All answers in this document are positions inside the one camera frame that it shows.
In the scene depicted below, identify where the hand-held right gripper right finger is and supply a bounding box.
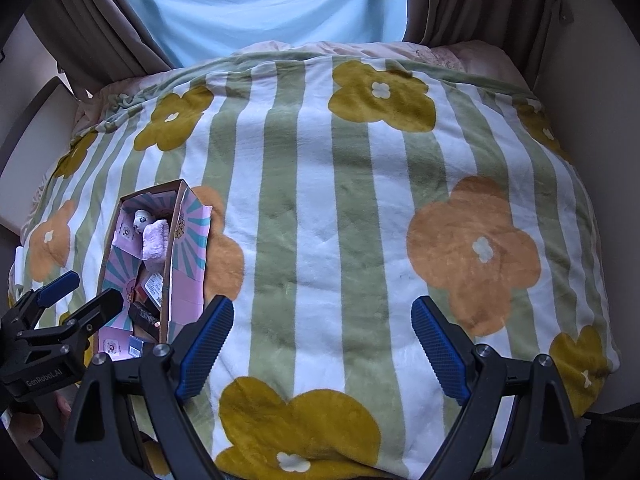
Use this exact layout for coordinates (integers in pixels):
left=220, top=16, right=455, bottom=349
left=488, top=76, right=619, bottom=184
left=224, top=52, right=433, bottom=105
left=410, top=296, right=587, bottom=480

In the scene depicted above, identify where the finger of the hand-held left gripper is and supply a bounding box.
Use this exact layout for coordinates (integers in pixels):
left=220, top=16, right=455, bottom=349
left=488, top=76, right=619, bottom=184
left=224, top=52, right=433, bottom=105
left=0, top=270, right=82, bottom=333
left=20, top=287, right=125, bottom=358

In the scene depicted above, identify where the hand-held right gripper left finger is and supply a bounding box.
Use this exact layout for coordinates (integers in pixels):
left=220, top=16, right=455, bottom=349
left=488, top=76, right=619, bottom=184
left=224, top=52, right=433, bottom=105
left=60, top=295, right=236, bottom=480

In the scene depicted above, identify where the black plastic bag roll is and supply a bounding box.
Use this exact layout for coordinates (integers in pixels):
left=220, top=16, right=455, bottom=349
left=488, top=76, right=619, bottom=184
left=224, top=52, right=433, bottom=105
left=127, top=304, right=162, bottom=332

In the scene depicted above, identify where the small black box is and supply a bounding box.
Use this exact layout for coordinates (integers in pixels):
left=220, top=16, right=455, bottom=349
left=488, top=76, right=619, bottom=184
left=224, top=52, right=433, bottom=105
left=142, top=272, right=167, bottom=307

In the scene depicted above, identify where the pink sunburst cardboard box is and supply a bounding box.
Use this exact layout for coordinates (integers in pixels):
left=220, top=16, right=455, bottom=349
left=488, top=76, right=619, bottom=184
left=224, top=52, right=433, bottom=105
left=95, top=178, right=227, bottom=362

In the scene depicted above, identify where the pink fluffy towel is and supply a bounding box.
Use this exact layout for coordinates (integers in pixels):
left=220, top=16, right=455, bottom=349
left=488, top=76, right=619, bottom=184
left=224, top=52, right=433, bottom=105
left=141, top=219, right=174, bottom=264

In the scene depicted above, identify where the person's left hand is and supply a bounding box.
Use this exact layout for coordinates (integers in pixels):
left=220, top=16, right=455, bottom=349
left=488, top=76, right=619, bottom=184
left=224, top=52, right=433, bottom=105
left=7, top=391, right=77, bottom=453

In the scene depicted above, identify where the striped flower blanket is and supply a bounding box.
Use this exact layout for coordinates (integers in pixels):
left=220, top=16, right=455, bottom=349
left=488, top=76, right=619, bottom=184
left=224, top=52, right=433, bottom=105
left=20, top=52, right=625, bottom=480

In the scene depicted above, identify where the light blue sheer curtain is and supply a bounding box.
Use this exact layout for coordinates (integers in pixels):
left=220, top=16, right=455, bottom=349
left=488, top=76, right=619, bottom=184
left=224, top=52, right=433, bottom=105
left=114, top=0, right=412, bottom=63

